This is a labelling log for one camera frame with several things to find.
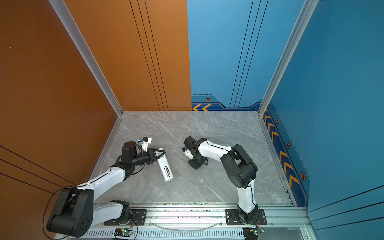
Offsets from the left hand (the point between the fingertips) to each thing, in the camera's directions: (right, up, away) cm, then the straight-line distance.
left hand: (165, 152), depth 83 cm
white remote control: (+1, -7, -4) cm, 8 cm away
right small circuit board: (+44, -37, -12) cm, 59 cm away
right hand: (+17, -10, +9) cm, 22 cm away
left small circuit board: (-18, -37, -12) cm, 42 cm away
